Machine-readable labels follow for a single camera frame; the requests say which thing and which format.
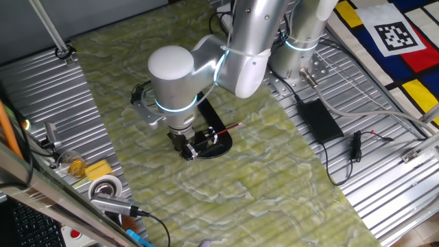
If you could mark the aluminium frame bar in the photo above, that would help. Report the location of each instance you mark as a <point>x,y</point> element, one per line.
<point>51,192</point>

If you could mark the red emergency stop box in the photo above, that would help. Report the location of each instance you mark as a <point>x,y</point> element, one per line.
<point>77,236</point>

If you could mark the black crank pencil sharpener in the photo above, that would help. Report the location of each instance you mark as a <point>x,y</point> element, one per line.
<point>205,140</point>

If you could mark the silver depth camera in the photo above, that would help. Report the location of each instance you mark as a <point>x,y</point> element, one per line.
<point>113,204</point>

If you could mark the white marker tag paper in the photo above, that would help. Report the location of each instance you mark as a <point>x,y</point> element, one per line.
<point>391,31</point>

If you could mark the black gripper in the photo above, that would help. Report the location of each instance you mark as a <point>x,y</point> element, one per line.
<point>180,139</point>

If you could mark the black keyboard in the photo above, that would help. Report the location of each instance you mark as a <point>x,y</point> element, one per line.
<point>34,226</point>

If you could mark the white tape roll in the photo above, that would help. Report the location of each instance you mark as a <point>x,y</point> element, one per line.
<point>104,185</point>

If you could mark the yellow sponge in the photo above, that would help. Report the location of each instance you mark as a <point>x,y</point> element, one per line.
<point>97,169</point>

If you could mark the blue plastic item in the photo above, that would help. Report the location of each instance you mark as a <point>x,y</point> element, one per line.
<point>137,238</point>

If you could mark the black C-clamp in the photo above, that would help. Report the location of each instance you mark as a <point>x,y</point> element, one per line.
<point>214,118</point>

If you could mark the green marble pattern mat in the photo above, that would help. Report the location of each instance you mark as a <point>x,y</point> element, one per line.
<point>240,188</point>

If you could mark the red pencil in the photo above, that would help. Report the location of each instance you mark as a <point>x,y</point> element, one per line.
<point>229,128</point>

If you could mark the fiducial marker board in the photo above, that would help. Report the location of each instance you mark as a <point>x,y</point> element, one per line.
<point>377,58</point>

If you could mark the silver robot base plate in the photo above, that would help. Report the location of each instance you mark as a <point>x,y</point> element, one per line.
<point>276,85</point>

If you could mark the aluminium corner frame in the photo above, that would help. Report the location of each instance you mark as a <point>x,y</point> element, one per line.
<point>422,147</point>

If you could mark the orange pole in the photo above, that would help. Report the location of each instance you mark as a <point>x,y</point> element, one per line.
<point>7,127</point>

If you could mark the glass beaker yellow liquid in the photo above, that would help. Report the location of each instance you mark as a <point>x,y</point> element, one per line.
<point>75,166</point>

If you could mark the brown round object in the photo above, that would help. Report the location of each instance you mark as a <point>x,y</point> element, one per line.
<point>129,224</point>

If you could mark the small grey camera stand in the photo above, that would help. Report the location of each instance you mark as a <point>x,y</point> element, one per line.
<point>51,132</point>

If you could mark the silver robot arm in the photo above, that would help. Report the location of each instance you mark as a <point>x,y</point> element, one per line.
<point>171,85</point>

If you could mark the black power adapter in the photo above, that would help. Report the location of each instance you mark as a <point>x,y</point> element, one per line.
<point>319,120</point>

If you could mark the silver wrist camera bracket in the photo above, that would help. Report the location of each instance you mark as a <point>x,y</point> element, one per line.
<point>147,115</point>

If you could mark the aluminium pole with bracket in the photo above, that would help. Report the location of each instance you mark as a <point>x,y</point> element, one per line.
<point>48,24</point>

